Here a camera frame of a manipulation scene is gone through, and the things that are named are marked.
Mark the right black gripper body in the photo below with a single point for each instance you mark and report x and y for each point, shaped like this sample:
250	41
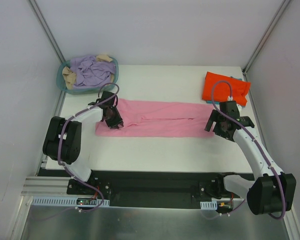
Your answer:
211	123

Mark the white cable duct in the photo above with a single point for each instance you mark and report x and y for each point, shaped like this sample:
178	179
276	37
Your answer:
209	205
55	201

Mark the beige t shirt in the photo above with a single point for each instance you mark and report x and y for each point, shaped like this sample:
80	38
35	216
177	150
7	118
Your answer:
70	77

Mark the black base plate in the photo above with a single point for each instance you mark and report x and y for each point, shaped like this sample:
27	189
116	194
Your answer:
141	189

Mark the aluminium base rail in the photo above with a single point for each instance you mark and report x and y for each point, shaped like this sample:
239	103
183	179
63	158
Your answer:
45	186

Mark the right white cable duct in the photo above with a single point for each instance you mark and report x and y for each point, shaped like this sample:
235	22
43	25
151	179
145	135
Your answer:
209	205

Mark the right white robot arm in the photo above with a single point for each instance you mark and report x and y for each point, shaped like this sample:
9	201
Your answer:
271	191

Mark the pink t shirt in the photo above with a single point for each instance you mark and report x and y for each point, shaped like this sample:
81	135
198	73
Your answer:
159	119

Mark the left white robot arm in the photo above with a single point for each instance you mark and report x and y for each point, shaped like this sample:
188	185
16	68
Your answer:
68	140

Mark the purple t shirt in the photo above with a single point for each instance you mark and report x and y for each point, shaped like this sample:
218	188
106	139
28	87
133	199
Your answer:
91	73

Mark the right aluminium frame post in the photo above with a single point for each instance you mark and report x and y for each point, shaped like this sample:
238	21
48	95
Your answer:
284	5

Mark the teal folded t shirt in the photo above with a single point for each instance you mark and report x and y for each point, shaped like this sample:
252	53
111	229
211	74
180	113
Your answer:
236	78

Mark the left aluminium frame post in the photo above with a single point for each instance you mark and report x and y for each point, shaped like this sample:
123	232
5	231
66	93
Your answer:
47	31

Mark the left white cable duct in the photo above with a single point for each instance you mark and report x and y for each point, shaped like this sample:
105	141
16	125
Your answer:
55	201

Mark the aluminium frame post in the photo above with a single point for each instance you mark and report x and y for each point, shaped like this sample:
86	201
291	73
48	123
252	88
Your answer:
47	31
284	5

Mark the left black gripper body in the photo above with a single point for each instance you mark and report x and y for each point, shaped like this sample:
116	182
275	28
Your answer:
116	119

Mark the teal laundry basket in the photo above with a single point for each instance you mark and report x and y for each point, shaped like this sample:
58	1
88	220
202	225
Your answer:
60	82

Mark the orange folded t shirt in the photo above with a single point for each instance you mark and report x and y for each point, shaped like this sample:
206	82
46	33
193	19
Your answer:
225	87

